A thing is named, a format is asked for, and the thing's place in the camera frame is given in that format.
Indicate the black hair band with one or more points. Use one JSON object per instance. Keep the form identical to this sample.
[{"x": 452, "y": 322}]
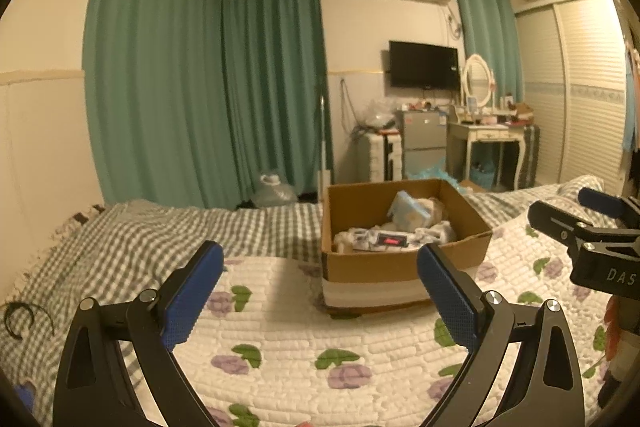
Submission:
[{"x": 12, "y": 312}]

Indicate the small blue item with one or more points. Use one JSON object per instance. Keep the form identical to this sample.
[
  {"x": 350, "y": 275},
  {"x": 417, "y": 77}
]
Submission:
[{"x": 25, "y": 397}]

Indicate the white dressing table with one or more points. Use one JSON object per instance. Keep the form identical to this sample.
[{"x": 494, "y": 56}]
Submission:
[{"x": 487, "y": 134}]

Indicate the beige soft item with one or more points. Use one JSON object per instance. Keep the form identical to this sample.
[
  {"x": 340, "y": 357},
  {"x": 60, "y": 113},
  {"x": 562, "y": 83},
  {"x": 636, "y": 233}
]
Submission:
[{"x": 436, "y": 209}]

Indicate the hanging clothes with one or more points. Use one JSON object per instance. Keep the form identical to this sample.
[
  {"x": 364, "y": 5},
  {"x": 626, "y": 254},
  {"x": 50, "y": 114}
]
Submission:
[{"x": 632, "y": 107}]

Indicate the striped fabric bag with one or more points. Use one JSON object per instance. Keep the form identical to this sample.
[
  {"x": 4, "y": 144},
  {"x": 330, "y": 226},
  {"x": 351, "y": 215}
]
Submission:
[{"x": 529, "y": 157}]

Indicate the white mop pole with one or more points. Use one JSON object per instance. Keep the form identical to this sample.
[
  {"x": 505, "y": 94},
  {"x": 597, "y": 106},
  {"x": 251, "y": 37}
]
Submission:
[{"x": 323, "y": 137}]

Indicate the white drawer unit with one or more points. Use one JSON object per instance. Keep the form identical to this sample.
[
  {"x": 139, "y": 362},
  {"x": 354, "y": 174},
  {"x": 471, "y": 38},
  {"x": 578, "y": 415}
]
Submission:
[{"x": 377, "y": 154}]

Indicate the white floral quilt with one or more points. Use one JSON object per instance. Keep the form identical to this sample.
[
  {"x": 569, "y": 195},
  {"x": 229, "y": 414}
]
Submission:
[{"x": 300, "y": 332}]

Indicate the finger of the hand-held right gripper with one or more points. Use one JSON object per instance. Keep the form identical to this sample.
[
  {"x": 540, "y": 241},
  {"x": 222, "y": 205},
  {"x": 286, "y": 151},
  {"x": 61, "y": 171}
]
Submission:
[
  {"x": 555, "y": 219},
  {"x": 600, "y": 201}
]

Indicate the cardboard box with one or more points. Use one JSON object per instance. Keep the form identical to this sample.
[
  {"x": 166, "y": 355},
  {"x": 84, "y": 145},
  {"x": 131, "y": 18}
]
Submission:
[{"x": 370, "y": 272}]

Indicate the clear water jug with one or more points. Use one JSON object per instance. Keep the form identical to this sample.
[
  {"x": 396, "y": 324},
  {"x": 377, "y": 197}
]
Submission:
[{"x": 272, "y": 192}]

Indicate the clear plastic bag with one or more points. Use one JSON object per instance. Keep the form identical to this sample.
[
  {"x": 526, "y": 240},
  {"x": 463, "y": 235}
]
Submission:
[{"x": 377, "y": 114}]

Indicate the light blue plastic bag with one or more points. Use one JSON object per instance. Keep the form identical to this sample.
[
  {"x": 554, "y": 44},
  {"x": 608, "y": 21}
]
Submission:
[{"x": 432, "y": 171}]

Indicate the grey gingham blanket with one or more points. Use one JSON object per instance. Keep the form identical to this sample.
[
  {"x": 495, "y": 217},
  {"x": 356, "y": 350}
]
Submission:
[{"x": 125, "y": 247}]

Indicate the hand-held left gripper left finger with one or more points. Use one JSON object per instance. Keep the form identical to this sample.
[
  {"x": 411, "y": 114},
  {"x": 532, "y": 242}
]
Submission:
[{"x": 192, "y": 297}]

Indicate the narrow teal curtain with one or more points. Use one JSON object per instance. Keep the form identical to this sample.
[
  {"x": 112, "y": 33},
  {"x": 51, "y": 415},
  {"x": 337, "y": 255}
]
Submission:
[{"x": 487, "y": 32}]

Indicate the oval white vanity mirror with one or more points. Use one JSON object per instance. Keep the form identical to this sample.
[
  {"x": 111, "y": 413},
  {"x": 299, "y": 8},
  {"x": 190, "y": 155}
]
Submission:
[{"x": 477, "y": 79}]

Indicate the blue basket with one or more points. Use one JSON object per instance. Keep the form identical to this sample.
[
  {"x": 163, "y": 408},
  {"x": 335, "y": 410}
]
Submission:
[{"x": 484, "y": 177}]

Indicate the small grey fridge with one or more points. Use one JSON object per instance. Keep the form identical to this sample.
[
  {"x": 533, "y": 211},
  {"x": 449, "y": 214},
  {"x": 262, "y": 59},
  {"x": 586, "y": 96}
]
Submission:
[{"x": 421, "y": 139}]

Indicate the white louvred wardrobe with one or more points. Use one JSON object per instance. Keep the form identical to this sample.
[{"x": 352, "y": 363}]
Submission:
[{"x": 585, "y": 97}]

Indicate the tissue pack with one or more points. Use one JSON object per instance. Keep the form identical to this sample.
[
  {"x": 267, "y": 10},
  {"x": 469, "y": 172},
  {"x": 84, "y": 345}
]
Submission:
[{"x": 387, "y": 239}]

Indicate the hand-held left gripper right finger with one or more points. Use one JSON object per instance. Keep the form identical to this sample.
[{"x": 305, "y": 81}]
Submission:
[{"x": 447, "y": 302}]

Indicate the black wall television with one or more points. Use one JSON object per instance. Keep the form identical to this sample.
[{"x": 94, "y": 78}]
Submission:
[{"x": 424, "y": 63}]

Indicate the white sock with blue cuff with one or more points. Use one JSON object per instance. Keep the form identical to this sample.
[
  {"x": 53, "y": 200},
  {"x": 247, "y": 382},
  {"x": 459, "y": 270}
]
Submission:
[{"x": 435, "y": 232}]

